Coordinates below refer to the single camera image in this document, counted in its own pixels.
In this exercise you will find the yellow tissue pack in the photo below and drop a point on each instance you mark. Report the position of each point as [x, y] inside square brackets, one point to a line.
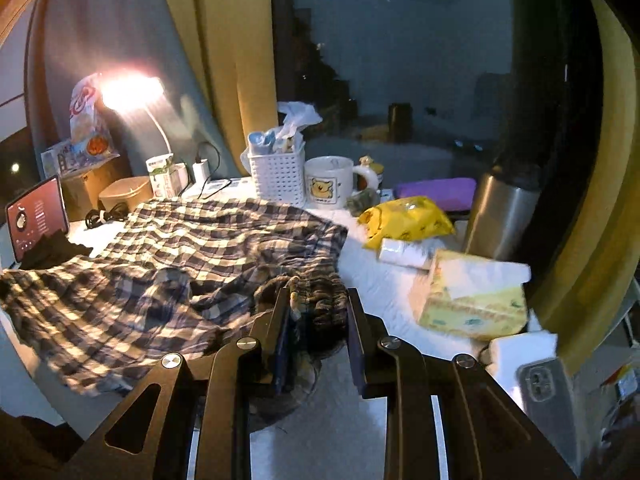
[472, 296]

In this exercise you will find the white charger with black cable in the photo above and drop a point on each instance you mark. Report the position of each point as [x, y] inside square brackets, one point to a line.
[202, 172]

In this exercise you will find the green white carton box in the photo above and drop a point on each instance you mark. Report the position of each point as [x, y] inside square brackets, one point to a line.
[164, 177]

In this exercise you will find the phone in clear case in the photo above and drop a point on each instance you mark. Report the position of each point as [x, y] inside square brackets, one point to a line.
[548, 403]

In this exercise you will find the yellow curtain right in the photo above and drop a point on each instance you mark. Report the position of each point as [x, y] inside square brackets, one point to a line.
[579, 298]

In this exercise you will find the stainless steel thermos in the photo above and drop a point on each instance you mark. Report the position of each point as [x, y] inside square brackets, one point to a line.
[503, 205]

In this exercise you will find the purple case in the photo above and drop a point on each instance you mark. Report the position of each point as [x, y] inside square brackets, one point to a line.
[454, 194]

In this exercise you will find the tablet with red screen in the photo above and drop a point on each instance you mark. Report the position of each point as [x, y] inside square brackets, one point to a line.
[38, 212]

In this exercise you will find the grey blue curtain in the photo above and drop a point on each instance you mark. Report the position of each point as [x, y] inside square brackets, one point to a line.
[71, 39]

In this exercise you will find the plaid checkered pants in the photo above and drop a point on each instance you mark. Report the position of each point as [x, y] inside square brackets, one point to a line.
[182, 277]

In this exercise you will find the white desk lamp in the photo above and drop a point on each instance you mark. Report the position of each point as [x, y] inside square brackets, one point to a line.
[137, 105]

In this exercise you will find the yellow curtain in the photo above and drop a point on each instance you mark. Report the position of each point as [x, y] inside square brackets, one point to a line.
[579, 298]
[229, 46]

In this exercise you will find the black cloth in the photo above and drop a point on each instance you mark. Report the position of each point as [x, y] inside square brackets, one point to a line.
[52, 250]

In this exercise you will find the cardboard box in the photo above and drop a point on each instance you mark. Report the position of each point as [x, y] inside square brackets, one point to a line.
[81, 190]

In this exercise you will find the white textured tablecloth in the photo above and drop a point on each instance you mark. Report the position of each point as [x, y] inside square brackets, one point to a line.
[333, 435]

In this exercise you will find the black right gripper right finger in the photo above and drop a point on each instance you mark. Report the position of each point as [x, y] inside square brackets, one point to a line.
[444, 418]

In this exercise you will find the white perforated plastic basket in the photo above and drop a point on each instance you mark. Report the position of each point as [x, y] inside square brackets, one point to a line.
[279, 177]

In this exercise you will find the brown lidded box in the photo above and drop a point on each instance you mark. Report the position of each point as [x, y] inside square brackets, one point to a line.
[131, 191]

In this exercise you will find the small figurine behind mug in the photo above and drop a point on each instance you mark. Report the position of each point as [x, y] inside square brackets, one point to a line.
[376, 167]

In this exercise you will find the white tissue packet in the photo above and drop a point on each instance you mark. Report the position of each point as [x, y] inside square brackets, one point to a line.
[416, 255]

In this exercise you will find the yellow curtain left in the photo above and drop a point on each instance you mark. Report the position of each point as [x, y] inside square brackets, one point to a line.
[229, 46]

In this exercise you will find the yellow duck plastic bag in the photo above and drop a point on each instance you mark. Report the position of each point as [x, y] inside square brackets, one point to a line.
[407, 219]

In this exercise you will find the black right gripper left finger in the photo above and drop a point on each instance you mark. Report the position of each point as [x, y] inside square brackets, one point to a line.
[188, 419]

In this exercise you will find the snack bag with pumpkin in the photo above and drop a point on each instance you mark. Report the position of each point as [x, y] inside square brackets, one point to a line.
[91, 140]

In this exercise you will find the white bear mug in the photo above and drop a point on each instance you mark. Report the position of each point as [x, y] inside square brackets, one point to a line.
[331, 180]

